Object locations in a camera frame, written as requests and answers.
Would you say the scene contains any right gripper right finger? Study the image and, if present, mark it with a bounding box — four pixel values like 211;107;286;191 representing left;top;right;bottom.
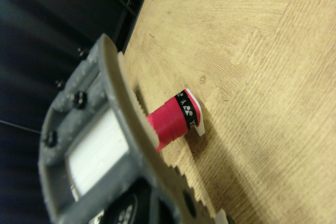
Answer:
103;34;229;224

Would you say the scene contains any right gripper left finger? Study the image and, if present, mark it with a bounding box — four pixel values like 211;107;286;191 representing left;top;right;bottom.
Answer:
38;40;150;224

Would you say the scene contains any white scoop with red handle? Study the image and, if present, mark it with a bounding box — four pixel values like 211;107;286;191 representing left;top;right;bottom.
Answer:
145;87;206;153

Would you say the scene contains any black curtain stand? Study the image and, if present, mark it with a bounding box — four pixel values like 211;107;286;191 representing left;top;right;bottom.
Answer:
90;0;139;50

